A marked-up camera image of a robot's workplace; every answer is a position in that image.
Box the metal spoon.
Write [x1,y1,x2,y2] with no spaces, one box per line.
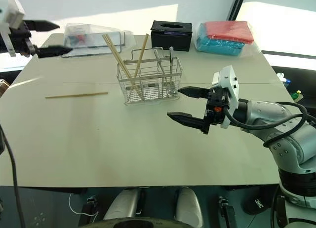
[153,49,171,90]
[165,46,177,96]

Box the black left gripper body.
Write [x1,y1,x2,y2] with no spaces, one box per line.
[9,20,38,57]

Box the black object with white logo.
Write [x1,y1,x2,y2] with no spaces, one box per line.
[242,188,275,216]

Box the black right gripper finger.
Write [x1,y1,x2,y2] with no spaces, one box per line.
[167,112,210,135]
[177,86,211,100]

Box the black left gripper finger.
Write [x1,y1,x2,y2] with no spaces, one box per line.
[33,45,74,59]
[23,20,61,33]

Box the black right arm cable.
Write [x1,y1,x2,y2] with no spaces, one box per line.
[222,101,309,148]

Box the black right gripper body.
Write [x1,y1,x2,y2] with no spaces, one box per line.
[204,87,231,126]

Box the bag of red blue cloths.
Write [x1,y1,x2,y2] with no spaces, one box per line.
[194,20,255,58]

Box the dark window frame post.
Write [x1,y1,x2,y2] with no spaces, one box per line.
[226,0,248,22]

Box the thin white cable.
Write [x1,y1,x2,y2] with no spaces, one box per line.
[68,192,99,218]

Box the green bottle yellow cap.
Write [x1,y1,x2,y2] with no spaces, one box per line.
[291,89,305,103]

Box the black tissue box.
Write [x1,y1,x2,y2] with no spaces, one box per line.
[150,20,193,52]

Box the white capped bottle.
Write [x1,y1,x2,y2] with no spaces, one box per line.
[276,72,292,88]

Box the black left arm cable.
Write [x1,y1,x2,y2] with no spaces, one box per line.
[0,124,27,228]

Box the black table leg bracket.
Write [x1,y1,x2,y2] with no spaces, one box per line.
[80,195,100,226]
[218,195,236,228]

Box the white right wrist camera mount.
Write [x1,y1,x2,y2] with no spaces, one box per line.
[211,65,240,129]

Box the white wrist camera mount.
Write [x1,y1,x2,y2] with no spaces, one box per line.
[211,65,240,129]
[0,0,26,58]

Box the wooden chopstick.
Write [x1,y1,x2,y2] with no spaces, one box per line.
[130,33,150,92]
[105,34,145,100]
[102,35,143,100]
[45,91,109,99]

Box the silver wire basket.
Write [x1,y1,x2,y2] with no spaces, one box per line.
[116,48,184,106]

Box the clear plastic bag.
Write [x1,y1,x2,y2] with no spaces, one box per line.
[61,22,137,59]

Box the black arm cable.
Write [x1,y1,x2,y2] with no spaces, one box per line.
[222,101,309,148]
[0,124,27,228]

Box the silver rounded robot foot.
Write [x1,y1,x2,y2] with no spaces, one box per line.
[174,187,204,228]
[103,188,142,221]

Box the brown box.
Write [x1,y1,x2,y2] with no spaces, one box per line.
[0,79,11,98]

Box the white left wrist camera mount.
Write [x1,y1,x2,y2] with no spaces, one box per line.
[0,0,26,58]

